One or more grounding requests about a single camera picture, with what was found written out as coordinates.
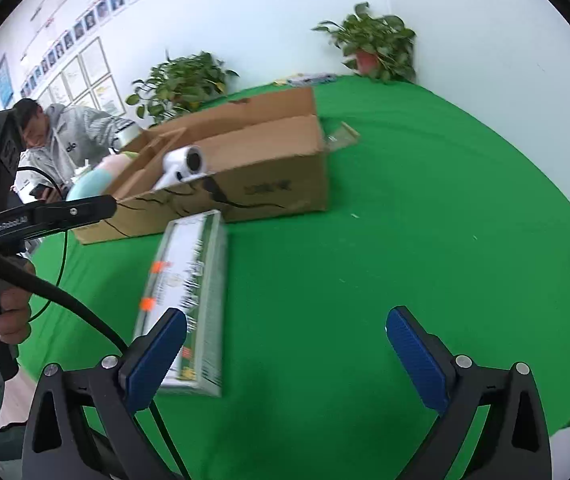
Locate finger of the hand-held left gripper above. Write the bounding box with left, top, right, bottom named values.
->
left=29, top=194, right=118, bottom=240

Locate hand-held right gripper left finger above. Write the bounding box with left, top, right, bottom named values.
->
left=21, top=308, right=188, bottom=480

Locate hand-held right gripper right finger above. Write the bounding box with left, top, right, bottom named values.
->
left=386, top=306, right=552, bottom=480

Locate long green white box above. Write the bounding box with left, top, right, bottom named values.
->
left=132, top=210, right=229, bottom=399

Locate brown cardboard box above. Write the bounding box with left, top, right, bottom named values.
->
left=72, top=86, right=330, bottom=246

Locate person's left hand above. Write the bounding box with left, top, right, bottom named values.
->
left=0, top=257, right=36, bottom=359

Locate pastel plush pillow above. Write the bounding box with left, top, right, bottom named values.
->
left=66, top=152, right=140, bottom=202

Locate white hair dryer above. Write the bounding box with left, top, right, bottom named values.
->
left=102, top=145, right=286, bottom=238

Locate group of framed certificates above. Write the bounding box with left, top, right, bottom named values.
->
left=35, top=36, right=126, bottom=116

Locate green tablecloth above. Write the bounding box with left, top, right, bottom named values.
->
left=17, top=75, right=570, bottom=480

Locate large leafy potted plant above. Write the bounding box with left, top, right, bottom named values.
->
left=126, top=50, right=240, bottom=128

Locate clear plastic packet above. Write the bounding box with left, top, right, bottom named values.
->
left=326, top=121, right=361, bottom=154

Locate pastel toy packet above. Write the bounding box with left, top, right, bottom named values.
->
left=287, top=72, right=338, bottom=86

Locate potted plant terracotta pot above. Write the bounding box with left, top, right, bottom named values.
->
left=311, top=2, right=417, bottom=83

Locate thin black cable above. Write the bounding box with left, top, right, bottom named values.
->
left=15, top=166, right=70, bottom=322

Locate thick black cable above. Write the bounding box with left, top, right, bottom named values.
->
left=0, top=236, right=191, bottom=480

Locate large blue wall poster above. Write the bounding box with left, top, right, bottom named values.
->
left=0, top=54, right=14, bottom=108

